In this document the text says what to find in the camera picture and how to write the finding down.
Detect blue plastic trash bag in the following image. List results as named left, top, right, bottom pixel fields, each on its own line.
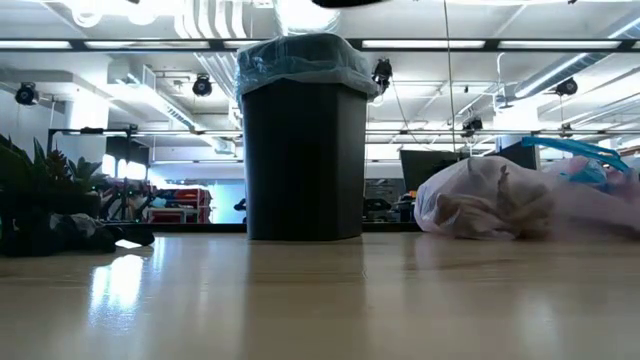
left=234, top=32, right=381, bottom=104

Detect lavender translucent bin liner bag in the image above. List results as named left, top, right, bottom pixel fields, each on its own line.
left=413, top=136, right=640, bottom=242

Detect black plastic trash bin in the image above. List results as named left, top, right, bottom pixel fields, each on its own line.
left=241, top=77, right=370, bottom=242

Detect black computer monitor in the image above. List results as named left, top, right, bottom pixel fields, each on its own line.
left=398, top=148, right=471, bottom=194

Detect red storage bins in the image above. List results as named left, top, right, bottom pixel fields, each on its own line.
left=102, top=181, right=214, bottom=225

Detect black office divider panel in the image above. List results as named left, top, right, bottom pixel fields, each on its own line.
left=494, top=139, right=541, bottom=171

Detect yellow-green crumpled item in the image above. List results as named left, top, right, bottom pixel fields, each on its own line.
left=67, top=156, right=109, bottom=194

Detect black fabric bundle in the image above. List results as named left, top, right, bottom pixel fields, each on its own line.
left=0, top=192, right=156, bottom=259

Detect dark leafy plant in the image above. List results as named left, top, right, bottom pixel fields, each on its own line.
left=0, top=132, right=71, bottom=197

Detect black ceiling camera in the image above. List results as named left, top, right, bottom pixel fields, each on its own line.
left=555, top=77, right=580, bottom=98
left=191, top=73, right=214, bottom=98
left=372, top=58, right=394, bottom=96
left=13, top=81, right=40, bottom=107

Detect black rig frame bar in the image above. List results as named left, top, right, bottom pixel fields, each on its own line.
left=0, top=37, right=640, bottom=54

